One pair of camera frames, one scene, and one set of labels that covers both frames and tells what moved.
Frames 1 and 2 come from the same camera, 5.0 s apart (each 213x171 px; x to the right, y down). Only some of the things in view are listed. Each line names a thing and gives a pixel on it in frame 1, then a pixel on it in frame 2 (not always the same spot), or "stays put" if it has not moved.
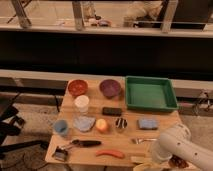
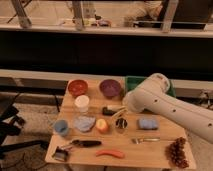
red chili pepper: x=110 y=152 stays put
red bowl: x=78 y=87 stays put
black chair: x=10 y=125 stays put
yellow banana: x=144 y=166 to x=120 y=113
